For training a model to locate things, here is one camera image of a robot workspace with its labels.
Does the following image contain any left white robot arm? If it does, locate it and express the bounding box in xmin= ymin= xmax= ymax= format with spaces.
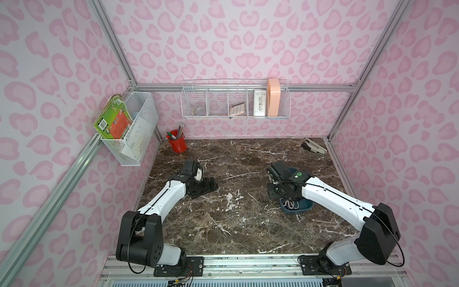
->
xmin=115 ymin=160 xmax=218 ymax=267

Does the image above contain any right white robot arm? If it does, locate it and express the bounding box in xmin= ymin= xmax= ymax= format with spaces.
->
xmin=267 ymin=161 xmax=401 ymax=271

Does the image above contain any teal plastic storage box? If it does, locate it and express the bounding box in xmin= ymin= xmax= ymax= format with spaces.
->
xmin=279 ymin=197 xmax=314 ymax=215

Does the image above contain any pink rectangular box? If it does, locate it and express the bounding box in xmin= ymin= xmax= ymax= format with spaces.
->
xmin=267 ymin=78 xmax=281 ymax=117

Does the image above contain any red pen cup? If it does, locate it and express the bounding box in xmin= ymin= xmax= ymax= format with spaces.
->
xmin=167 ymin=130 xmax=187 ymax=153

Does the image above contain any white black stapler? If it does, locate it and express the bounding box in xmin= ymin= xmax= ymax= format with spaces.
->
xmin=301 ymin=138 xmax=328 ymax=155

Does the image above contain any white paper sheet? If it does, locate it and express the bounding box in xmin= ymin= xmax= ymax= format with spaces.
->
xmin=121 ymin=116 xmax=155 ymax=163

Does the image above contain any clear tape roll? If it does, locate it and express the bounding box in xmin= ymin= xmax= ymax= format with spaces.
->
xmin=192 ymin=104 xmax=207 ymax=117

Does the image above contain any small brown calculator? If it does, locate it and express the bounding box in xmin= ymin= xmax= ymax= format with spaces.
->
xmin=229 ymin=102 xmax=246 ymax=117

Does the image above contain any white patterned card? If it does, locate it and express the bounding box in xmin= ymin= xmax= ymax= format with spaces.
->
xmin=253 ymin=90 xmax=267 ymax=117

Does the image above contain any green red booklet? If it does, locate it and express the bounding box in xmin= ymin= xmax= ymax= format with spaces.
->
xmin=93 ymin=94 xmax=133 ymax=139

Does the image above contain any white wire wall basket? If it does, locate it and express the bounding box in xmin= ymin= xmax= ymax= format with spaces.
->
xmin=94 ymin=92 xmax=159 ymax=167

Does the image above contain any white wire shelf basket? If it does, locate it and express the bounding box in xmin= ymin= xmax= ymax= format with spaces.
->
xmin=180 ymin=79 xmax=291 ymax=120

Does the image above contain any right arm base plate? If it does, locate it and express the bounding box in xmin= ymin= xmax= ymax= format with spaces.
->
xmin=297 ymin=255 xmax=353 ymax=276

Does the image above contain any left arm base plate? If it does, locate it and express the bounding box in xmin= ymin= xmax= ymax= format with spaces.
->
xmin=154 ymin=256 xmax=204 ymax=277

